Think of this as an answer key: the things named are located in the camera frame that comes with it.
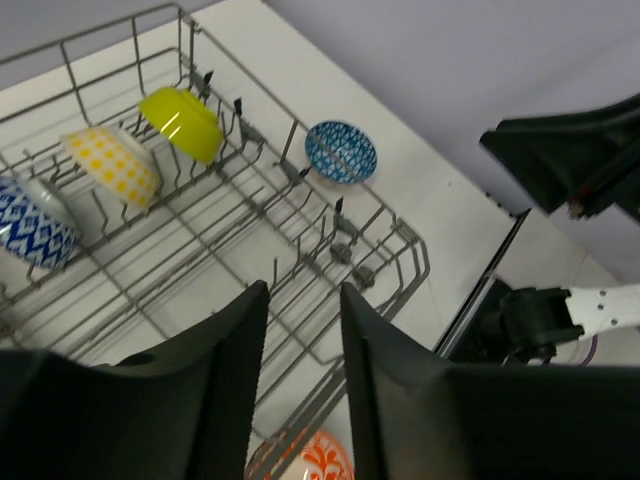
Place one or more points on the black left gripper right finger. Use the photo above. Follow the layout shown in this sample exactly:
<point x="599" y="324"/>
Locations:
<point x="417" y="415"/>

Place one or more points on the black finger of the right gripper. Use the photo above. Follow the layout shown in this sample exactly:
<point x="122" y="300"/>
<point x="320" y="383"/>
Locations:
<point x="587" y="160"/>

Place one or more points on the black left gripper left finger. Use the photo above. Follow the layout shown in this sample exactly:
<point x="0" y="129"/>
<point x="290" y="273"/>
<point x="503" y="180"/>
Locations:
<point x="182" y="409"/>

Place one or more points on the orange floral patterned bowl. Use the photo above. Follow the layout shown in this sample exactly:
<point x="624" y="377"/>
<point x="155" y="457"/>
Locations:
<point x="322" y="457"/>

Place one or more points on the blue zigzag patterned bowl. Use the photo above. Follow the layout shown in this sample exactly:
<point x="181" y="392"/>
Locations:
<point x="36" y="225"/>

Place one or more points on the white bowl yellow flower pattern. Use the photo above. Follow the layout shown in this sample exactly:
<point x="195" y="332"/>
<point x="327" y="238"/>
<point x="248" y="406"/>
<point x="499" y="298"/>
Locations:
<point x="116" y="161"/>

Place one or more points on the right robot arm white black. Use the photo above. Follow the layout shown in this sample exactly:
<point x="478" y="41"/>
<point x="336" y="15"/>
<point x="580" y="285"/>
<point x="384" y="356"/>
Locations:
<point x="577" y="314"/>

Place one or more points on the blue triangle patterned bowl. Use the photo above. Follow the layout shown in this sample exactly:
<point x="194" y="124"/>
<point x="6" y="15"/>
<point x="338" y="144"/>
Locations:
<point x="341" y="152"/>

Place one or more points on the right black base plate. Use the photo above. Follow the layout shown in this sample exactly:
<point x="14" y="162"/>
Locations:
<point x="501" y="331"/>

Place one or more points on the grey wire dish rack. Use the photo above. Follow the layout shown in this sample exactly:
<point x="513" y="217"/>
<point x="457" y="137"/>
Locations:
<point x="259" y="211"/>

